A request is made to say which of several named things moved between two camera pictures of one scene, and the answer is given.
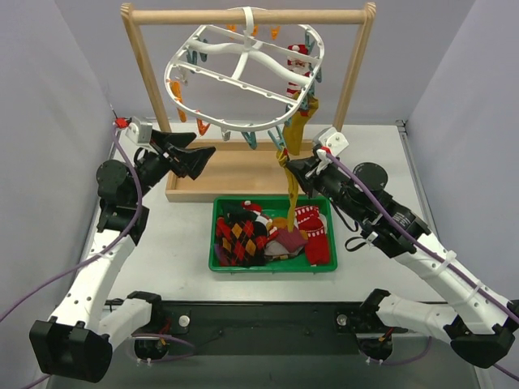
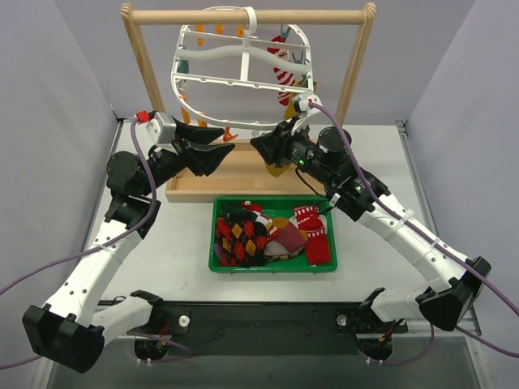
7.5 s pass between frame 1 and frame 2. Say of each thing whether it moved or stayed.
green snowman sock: stayed
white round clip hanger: moved
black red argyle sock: stayed
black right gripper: moved
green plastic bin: stayed
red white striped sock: moved
